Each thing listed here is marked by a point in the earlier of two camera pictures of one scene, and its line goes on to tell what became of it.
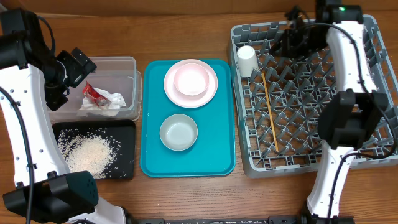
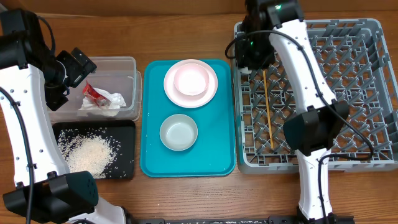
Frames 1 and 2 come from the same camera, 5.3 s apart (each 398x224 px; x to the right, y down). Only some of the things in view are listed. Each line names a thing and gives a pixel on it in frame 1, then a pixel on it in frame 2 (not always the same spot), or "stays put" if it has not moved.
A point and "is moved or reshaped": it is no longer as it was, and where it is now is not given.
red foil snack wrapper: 91,93 stays put
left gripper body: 73,71 stays put
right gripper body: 303,42 -> 259,50
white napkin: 88,107 stays put
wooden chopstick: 267,97 is moved or reshaped
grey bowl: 178,132 stays put
